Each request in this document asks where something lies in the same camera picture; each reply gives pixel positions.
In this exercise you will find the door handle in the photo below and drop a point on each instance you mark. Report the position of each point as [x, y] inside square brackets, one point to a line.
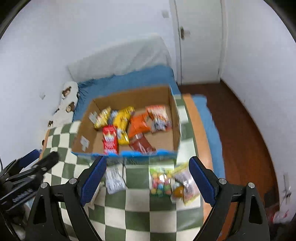
[184, 33]

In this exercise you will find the white folded duvet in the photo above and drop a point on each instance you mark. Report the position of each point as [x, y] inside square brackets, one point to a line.
[122, 58]

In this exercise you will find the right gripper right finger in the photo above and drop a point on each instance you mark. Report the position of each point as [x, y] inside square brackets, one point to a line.
[249, 222]

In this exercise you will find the black snack packet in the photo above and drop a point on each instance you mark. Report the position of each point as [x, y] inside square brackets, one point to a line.
[112, 116]

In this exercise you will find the yellow mushroom snack bag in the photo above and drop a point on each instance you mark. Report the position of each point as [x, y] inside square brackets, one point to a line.
[102, 118]

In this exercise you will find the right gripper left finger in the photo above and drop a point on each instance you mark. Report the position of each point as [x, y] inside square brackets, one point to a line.
[45, 220]

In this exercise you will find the colourful candy bag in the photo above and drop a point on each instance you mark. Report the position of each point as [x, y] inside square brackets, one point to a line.
[160, 182]

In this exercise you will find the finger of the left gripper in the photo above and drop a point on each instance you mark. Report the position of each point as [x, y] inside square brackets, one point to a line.
[17, 165]
[40, 166]

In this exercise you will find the green white checkered blanket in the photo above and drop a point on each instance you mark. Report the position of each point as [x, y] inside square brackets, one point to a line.
[134, 214]

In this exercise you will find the clear bag with yellow snack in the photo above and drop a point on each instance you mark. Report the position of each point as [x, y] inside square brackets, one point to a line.
[182, 175]

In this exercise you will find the yellow noodle packet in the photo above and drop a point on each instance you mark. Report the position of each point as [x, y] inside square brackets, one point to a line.
[121, 122]

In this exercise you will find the bear print pillow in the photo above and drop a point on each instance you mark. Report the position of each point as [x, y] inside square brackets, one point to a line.
[65, 111]

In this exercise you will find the cardboard box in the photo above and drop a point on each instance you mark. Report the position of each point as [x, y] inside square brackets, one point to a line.
[88, 141]

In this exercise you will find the white door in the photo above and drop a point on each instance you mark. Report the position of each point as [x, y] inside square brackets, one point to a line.
[199, 56]

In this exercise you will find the blue bed sheet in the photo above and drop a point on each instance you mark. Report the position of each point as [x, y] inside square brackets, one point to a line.
[156, 75]

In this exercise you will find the white grey snack packet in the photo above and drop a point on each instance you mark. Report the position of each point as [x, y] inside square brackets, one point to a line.
[114, 180]

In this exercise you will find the red crown snack packet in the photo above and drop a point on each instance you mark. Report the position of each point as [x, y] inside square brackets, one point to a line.
[110, 141]

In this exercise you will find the dark red snack packet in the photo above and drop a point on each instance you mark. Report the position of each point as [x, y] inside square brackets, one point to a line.
[139, 143]

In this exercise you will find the wall socket plate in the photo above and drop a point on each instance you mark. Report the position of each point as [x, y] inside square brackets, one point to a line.
[42, 95]

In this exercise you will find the orange silver snack bag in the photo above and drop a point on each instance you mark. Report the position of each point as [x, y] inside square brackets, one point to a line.
[160, 119]

